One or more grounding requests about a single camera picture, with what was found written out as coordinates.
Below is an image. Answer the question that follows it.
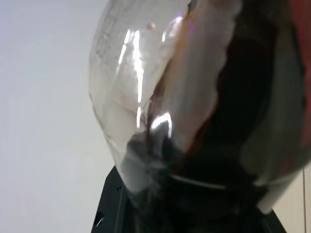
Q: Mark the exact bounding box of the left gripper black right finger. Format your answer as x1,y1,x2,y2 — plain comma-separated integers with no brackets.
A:
233,208,291,233

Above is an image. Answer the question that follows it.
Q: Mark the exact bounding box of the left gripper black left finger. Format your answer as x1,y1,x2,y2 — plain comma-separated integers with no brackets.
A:
91,166,138,233

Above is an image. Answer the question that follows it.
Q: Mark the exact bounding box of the cola bottle with yellow cap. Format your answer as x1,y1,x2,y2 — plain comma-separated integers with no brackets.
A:
88,0,311,216

